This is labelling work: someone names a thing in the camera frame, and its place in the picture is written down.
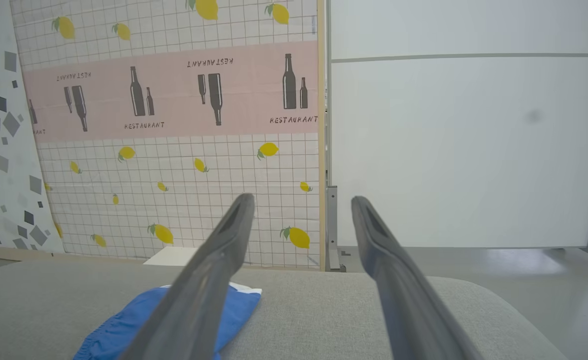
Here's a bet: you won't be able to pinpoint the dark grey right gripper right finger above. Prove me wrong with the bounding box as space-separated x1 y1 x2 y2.
351 196 484 360

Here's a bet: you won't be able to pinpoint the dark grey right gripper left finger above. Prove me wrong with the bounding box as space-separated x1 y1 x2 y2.
121 193 255 360

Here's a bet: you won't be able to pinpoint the blue shorts with white stripe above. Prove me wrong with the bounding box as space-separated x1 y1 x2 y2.
73 282 263 360

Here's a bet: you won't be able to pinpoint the small white flat box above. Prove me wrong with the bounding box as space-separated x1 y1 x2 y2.
144 246 199 267

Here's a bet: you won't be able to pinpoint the lemon print grid board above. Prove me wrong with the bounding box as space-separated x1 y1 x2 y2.
10 0 327 271

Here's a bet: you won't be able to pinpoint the white partition panel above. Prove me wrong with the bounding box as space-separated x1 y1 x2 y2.
326 0 588 249

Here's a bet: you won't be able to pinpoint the white board with grey diamonds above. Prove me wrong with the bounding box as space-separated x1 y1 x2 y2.
0 0 66 262

